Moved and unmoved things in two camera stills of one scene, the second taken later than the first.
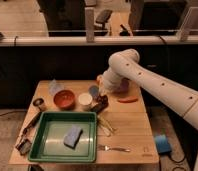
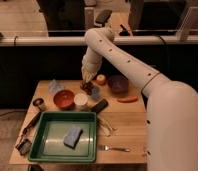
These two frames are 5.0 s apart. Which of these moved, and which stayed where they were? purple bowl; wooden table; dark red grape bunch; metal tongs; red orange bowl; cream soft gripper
Moved: dark red grape bunch; cream soft gripper
Stayed: metal tongs; red orange bowl; wooden table; purple bowl
